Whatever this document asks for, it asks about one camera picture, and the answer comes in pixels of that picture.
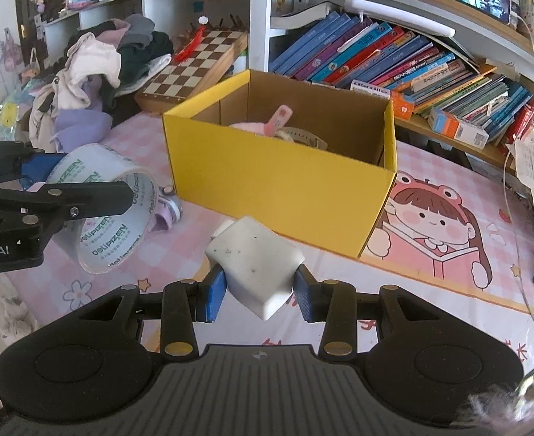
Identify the pink cartoon table mat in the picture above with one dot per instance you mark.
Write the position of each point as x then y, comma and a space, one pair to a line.
60, 286

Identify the wooden chess board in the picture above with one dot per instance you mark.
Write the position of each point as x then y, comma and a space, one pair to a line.
208, 63

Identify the orange white usmile box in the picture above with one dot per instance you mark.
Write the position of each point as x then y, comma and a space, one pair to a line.
403, 107

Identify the red tassel ornament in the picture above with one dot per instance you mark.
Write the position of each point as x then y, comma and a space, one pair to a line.
196, 39

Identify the pink plush paw toy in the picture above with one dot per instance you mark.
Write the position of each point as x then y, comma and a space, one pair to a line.
252, 127

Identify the purple small toy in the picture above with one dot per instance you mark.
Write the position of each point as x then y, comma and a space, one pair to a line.
168, 210

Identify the small white charger plug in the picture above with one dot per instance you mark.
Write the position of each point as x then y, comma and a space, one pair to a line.
222, 227

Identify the white large power adapter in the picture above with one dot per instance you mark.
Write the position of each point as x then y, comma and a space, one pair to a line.
260, 265

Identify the yellow cardboard box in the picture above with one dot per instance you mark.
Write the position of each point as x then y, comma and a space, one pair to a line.
329, 199

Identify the pile of clothes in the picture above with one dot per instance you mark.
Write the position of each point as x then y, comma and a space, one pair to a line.
100, 64

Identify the pink utility knife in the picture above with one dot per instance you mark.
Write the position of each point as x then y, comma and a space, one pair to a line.
278, 120

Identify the orange white box right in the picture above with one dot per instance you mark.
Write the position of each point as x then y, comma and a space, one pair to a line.
452, 127

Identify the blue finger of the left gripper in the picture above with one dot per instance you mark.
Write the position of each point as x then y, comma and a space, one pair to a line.
22, 162
68, 201

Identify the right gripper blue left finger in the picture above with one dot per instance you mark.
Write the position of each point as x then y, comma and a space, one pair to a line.
185, 303

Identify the clear packing tape roll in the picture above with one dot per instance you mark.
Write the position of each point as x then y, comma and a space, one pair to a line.
101, 235

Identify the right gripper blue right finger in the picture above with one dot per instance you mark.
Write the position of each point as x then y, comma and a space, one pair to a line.
334, 304

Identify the row of leaning books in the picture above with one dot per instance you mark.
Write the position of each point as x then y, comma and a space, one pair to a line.
351, 51

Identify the cream pikachu wrist watch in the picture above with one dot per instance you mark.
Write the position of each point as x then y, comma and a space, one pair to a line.
300, 136

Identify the white shelf upright post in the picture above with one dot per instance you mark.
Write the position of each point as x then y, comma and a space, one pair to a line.
258, 40

